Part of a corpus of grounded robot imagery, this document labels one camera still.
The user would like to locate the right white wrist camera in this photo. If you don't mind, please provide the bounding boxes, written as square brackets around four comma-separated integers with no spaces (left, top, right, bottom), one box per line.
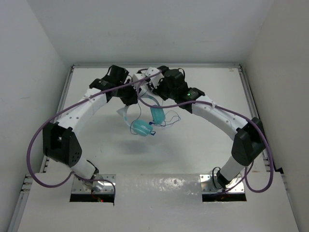
[145,67,164,87]

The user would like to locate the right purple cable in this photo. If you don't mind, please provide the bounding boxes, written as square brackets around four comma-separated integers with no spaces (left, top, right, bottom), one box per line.
[137,86,275,194]

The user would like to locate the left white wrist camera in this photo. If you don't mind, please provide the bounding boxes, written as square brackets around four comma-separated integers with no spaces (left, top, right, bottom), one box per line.
[132,73,147,88]

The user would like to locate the metal base plate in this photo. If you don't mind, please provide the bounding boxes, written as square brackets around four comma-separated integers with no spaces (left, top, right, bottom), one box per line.
[70,174,116,203]
[199,174,247,202]

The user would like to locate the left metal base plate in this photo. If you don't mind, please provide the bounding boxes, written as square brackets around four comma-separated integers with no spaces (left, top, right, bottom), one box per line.
[70,174,116,203]

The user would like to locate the black headphones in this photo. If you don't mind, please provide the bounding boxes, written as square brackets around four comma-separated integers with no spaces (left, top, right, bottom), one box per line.
[158,65,169,74]

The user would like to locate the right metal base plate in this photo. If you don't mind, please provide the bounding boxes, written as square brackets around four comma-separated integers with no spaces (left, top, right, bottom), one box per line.
[199,174,247,202]

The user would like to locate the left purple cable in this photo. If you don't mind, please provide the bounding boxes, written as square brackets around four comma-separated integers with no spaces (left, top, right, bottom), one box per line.
[26,69,162,201]

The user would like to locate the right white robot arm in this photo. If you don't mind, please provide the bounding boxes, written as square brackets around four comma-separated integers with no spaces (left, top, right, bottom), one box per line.
[147,66,266,188]

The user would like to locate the purple cable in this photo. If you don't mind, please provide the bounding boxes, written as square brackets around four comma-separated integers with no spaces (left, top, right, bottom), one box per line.
[137,86,275,194]
[26,69,162,201]

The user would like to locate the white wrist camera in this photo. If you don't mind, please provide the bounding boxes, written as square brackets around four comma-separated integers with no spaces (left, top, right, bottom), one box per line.
[145,67,164,87]
[132,73,147,88]

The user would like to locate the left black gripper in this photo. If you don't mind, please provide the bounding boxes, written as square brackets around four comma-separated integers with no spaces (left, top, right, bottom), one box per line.
[113,77,139,105]

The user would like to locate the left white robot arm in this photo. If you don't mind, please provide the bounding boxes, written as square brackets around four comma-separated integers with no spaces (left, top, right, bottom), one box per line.
[42,65,137,179]

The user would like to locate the teal cat-ear headphones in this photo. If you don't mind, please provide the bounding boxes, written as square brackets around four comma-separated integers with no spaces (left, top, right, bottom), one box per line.
[117,91,166,137]

